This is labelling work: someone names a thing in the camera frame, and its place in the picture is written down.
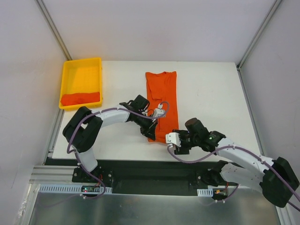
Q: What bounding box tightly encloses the orange t shirt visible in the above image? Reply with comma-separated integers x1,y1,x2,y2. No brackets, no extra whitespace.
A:
145,71,179,143
60,92,100,106

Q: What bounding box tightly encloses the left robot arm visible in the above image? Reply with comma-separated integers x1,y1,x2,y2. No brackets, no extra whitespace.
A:
62,95,165,182

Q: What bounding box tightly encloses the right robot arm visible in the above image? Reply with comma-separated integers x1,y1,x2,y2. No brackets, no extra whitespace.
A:
165,118,300,208

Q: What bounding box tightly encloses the yellow plastic bin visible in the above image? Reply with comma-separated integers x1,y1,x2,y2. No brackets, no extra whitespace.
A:
59,57,103,111

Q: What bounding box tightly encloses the rolled orange t shirt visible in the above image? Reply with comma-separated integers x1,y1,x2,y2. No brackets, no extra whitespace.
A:
60,92,100,106

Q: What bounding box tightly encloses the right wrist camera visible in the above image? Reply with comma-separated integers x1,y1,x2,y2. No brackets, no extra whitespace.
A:
165,132,181,147

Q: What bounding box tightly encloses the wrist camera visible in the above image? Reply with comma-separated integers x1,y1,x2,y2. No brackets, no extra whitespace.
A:
165,132,181,147
152,104,166,119

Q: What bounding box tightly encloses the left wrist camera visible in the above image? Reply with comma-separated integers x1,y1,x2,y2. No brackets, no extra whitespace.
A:
152,104,166,119

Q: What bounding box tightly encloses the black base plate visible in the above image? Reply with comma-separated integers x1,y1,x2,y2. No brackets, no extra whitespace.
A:
71,158,239,195

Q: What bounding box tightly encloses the right white cable duct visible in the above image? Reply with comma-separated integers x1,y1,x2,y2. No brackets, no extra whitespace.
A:
197,188,214,197

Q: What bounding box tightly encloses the white cable duct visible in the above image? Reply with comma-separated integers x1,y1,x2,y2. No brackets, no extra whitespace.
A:
197,188,214,197
39,184,104,195

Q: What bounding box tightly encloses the aluminium front rail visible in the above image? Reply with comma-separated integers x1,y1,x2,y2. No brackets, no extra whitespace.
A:
29,165,76,184

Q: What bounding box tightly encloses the left white cable duct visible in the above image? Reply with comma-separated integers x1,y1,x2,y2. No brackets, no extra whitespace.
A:
39,184,104,195

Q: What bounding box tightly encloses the right aluminium frame post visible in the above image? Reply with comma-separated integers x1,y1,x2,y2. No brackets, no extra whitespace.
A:
236,0,284,71

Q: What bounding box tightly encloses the aluminium frame post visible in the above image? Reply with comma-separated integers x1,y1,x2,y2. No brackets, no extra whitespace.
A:
236,0,284,71
34,0,72,60

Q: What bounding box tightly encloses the left aluminium frame post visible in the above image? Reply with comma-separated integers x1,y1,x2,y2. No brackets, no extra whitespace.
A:
34,0,72,60

